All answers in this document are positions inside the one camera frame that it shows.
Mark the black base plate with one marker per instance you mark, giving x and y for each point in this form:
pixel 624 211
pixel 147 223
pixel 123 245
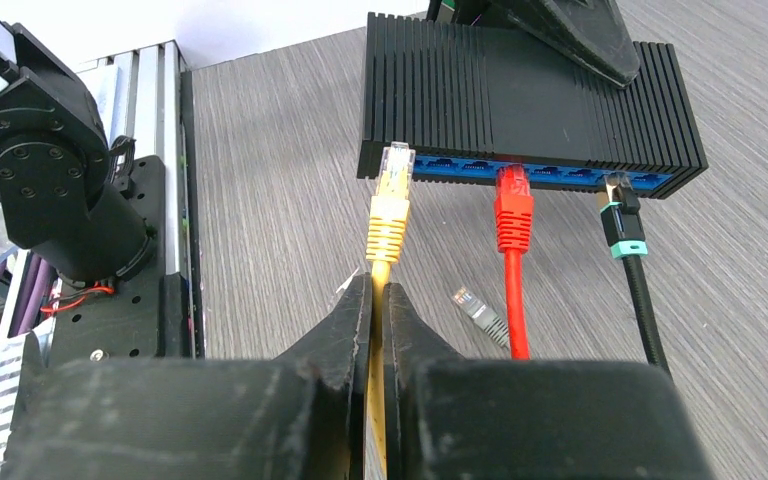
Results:
pixel 148 313

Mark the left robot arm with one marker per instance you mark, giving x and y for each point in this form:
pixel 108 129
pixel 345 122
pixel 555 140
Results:
pixel 57 175

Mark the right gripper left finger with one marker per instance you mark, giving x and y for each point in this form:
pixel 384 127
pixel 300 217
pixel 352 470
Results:
pixel 300 415

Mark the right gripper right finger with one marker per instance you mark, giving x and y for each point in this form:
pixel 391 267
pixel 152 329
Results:
pixel 450 417

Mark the black network switch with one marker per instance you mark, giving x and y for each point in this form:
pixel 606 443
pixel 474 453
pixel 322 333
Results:
pixel 523 112

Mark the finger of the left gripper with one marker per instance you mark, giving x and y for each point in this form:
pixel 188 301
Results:
pixel 591 33

